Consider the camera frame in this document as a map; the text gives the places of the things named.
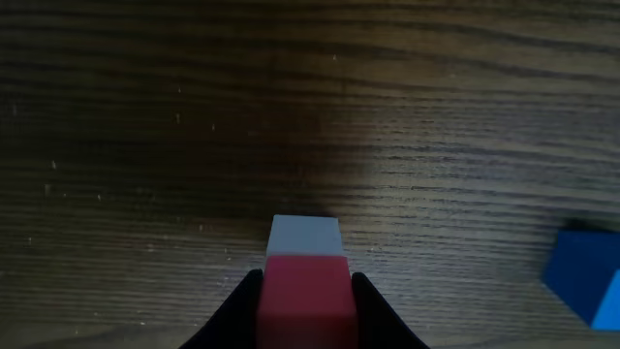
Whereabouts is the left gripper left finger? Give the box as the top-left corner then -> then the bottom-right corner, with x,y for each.
177,269 -> 265,349

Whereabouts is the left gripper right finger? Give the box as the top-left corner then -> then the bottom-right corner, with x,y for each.
351,270 -> 431,349

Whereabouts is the red cube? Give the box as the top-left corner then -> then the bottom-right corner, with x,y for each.
255,255 -> 359,349

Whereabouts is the blue cube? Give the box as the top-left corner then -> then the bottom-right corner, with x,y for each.
541,228 -> 620,333

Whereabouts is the white cube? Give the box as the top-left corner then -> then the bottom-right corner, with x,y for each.
265,214 -> 345,258

